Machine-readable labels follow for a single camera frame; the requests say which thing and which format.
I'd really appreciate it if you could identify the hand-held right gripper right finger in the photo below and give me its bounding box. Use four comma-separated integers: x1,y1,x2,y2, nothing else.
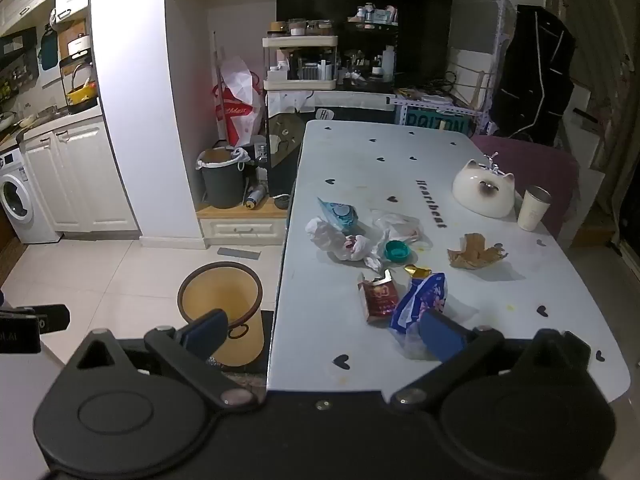
390,308,598,409

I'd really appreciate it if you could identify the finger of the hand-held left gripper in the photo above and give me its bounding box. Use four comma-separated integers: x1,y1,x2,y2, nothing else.
0,304,71,334

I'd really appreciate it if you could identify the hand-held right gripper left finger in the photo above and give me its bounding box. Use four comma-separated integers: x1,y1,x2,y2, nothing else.
65,308,259,409

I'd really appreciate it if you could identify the beige bin with brown rim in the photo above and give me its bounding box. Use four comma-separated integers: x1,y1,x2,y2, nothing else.
178,261,265,367

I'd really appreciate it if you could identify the blue purple packet gold lining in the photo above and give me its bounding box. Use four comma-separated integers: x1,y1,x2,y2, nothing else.
390,263,448,361

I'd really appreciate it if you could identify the brown paper wrapper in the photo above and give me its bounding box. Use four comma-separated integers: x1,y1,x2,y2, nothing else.
447,232,509,271

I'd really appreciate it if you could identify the clear plastic bag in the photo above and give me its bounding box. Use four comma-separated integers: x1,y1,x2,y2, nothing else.
370,209,432,252

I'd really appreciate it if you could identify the white plastic bag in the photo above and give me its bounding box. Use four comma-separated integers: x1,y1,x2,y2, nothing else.
305,216,384,272

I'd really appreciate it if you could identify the light blue snack packet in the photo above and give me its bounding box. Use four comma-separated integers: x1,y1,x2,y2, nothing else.
316,196,359,231

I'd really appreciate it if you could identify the red snack packet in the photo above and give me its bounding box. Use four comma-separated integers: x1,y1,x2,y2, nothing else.
356,269,401,324

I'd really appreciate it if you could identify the teal bottle cap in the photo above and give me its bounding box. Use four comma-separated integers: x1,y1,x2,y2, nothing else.
384,240,411,263

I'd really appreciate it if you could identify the wooden platform with white drawers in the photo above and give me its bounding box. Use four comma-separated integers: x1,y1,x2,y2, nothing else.
195,197,292,249

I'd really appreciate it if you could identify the white washing machine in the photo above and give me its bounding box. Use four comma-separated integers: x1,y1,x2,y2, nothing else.
0,147,57,245

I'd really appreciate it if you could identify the spray can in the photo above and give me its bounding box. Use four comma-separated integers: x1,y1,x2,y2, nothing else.
243,183,267,210

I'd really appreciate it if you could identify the white kitchen cabinet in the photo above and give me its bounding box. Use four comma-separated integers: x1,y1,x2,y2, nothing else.
22,114,142,241

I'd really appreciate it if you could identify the grey bin with white liner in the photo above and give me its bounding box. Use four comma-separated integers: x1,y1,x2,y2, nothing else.
195,147,251,210

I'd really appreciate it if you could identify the white cat-shaped ceramic bowl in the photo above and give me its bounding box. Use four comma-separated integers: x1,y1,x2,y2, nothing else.
452,152,516,220

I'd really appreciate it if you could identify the white cup with metal rim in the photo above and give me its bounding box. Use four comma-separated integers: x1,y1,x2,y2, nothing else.
516,185,552,232

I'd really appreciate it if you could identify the purple chair cover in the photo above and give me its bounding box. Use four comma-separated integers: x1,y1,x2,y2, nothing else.
471,134,582,242

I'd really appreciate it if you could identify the teal sign board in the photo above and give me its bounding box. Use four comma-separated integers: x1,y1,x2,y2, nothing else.
404,109,472,137

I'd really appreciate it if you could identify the red and white shopping bag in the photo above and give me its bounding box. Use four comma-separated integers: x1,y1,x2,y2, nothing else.
212,54,266,149

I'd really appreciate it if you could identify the teal cutting board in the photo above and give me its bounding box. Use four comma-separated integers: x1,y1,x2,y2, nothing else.
38,29,59,71

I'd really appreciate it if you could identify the black jacket with white trim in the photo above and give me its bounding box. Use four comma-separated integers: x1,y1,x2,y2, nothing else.
491,4,577,147

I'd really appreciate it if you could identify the white storage organiser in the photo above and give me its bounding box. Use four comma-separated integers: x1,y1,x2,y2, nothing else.
262,34,340,93

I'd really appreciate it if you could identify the black shelf with bottles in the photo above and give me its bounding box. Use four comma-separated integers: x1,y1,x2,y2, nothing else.
344,4,401,87

